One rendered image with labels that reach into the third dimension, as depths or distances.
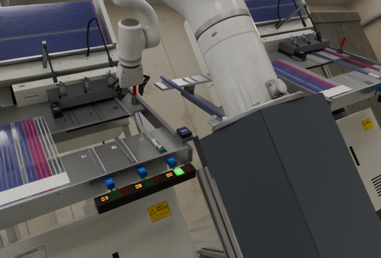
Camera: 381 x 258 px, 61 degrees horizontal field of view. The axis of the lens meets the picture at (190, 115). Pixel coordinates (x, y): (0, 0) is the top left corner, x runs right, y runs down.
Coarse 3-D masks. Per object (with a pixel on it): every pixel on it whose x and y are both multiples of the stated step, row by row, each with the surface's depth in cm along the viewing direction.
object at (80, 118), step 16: (128, 96) 156; (0, 112) 141; (16, 112) 142; (32, 112) 142; (48, 112) 142; (64, 112) 142; (80, 112) 142; (96, 112) 142; (112, 112) 142; (48, 128) 130; (64, 128) 131; (80, 128) 139
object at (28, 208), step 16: (144, 160) 109; (160, 160) 112; (176, 160) 116; (96, 176) 102; (112, 176) 104; (128, 176) 108; (48, 192) 95; (64, 192) 98; (80, 192) 101; (96, 192) 104; (0, 208) 90; (16, 208) 92; (32, 208) 94; (48, 208) 97; (0, 224) 91; (16, 224) 94
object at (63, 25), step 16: (0, 16) 150; (16, 16) 153; (32, 16) 156; (48, 16) 159; (64, 16) 162; (80, 16) 166; (96, 16) 169; (0, 32) 148; (16, 32) 151; (32, 32) 154; (48, 32) 157; (64, 32) 160; (80, 32) 163; (96, 32) 166; (0, 48) 146; (16, 48) 149; (32, 48) 152; (48, 48) 154; (64, 48) 157; (80, 48) 161
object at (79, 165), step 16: (160, 128) 131; (112, 144) 121; (128, 144) 121; (144, 144) 121; (160, 144) 122; (176, 144) 122; (64, 160) 112; (80, 160) 112; (96, 160) 112; (112, 160) 113; (128, 160) 113; (80, 176) 105
